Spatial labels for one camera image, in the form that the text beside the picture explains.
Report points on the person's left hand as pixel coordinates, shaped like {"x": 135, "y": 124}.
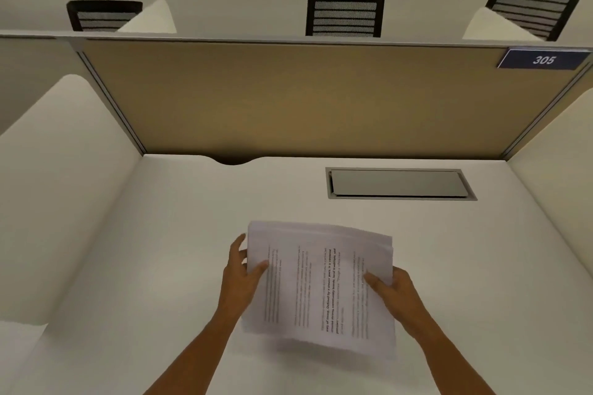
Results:
{"x": 236, "y": 283}

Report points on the person's right hand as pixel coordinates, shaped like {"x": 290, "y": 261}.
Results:
{"x": 398, "y": 290}

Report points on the person's right thumb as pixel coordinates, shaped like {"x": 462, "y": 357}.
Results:
{"x": 375, "y": 281}

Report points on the person's left thumb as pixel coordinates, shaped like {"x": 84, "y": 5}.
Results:
{"x": 257, "y": 268}

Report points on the stack of printed paper sheets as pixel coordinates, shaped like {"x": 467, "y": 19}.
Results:
{"x": 319, "y": 288}

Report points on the person's left forearm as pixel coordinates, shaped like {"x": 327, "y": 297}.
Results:
{"x": 190, "y": 353}

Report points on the person's right forearm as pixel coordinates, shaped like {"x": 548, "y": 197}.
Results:
{"x": 451, "y": 360}

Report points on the tan fabric desk partition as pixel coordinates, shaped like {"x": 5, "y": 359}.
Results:
{"x": 319, "y": 98}

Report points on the white side divider panel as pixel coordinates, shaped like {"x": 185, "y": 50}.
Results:
{"x": 60, "y": 195}
{"x": 498, "y": 26}
{"x": 150, "y": 19}
{"x": 560, "y": 177}

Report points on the black mesh office chair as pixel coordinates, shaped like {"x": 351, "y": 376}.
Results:
{"x": 103, "y": 16}
{"x": 345, "y": 14}
{"x": 537, "y": 6}

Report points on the blue number plate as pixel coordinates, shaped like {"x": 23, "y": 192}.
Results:
{"x": 543, "y": 59}

